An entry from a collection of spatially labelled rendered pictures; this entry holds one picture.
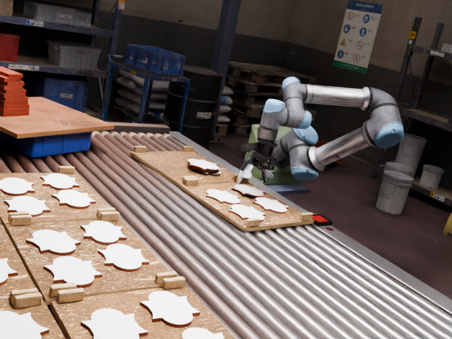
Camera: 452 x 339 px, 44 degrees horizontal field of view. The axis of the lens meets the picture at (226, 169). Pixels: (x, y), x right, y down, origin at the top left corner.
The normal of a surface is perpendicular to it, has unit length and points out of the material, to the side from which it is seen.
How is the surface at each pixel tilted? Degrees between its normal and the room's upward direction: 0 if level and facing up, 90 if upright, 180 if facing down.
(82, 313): 0
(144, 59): 92
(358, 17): 90
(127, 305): 0
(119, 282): 0
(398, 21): 90
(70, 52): 96
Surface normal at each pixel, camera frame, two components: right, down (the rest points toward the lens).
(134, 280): 0.20, -0.94
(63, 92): 0.53, 0.35
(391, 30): -0.79, 0.02
